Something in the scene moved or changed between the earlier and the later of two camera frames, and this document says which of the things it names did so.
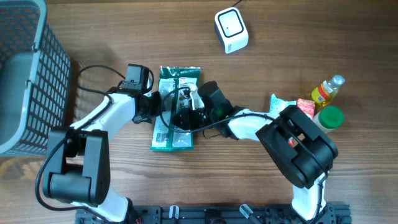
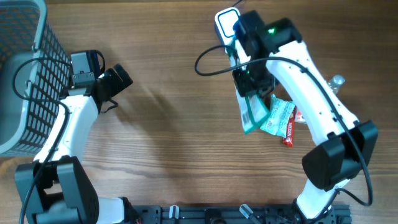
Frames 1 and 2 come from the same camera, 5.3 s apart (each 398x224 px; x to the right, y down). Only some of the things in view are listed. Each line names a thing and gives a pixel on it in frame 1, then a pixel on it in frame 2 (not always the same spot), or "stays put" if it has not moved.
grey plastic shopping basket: x=35 y=79 stays put
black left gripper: x=156 y=96 → x=117 y=84
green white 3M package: x=173 y=81 → x=253 y=109
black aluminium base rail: x=332 y=213 stays put
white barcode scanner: x=231 y=30 stays put
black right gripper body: x=198 y=117 → x=252 y=79
